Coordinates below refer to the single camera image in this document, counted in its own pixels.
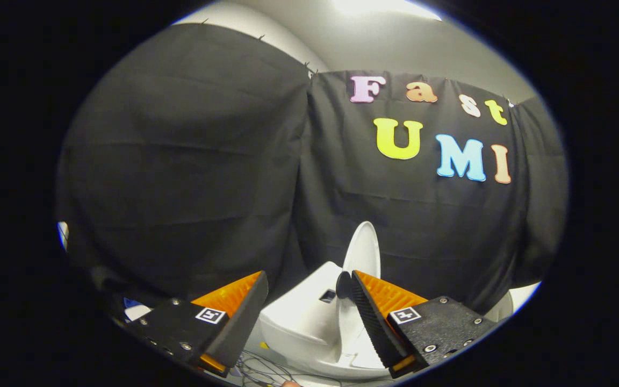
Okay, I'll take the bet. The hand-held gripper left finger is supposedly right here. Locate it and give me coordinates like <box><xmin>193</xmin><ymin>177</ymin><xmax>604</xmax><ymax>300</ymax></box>
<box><xmin>126</xmin><ymin>270</ymin><xmax>269</xmax><ymax>378</ymax></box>

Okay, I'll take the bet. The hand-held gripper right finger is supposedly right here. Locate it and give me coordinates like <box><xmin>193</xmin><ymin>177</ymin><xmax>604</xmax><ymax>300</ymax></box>
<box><xmin>350</xmin><ymin>270</ymin><xmax>500</xmax><ymax>380</ymax></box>

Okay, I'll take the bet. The black round lid handle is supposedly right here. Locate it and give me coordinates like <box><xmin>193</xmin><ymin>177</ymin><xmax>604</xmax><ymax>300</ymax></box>
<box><xmin>335</xmin><ymin>271</ymin><xmax>354</xmax><ymax>300</ymax></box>

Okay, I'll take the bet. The white toilet lid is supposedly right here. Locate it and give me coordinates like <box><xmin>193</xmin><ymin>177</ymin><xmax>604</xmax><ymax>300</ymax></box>
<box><xmin>337</xmin><ymin>221</ymin><xmax>383</xmax><ymax>358</ymax></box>

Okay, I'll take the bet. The white toilet body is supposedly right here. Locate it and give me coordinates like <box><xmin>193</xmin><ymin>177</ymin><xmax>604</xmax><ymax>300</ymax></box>
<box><xmin>258</xmin><ymin>261</ymin><xmax>396</xmax><ymax>380</ymax></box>

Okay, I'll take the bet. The blue and white item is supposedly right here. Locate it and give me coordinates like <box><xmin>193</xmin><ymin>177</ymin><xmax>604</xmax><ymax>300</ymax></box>
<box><xmin>123</xmin><ymin>297</ymin><xmax>152</xmax><ymax>322</ymax></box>

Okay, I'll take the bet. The black backdrop cloth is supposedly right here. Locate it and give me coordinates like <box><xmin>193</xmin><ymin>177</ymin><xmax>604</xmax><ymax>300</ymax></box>
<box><xmin>56</xmin><ymin>23</ymin><xmax>569</xmax><ymax>315</ymax></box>

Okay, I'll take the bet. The large ceiling light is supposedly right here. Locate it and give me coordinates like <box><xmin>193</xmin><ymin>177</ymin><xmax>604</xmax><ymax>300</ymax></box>
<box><xmin>333</xmin><ymin>0</ymin><xmax>442</xmax><ymax>22</ymax></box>

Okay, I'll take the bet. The thin cable tangle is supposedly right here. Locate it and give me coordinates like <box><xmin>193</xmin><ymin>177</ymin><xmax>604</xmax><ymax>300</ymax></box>
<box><xmin>233</xmin><ymin>349</ymin><xmax>342</xmax><ymax>387</ymax></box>

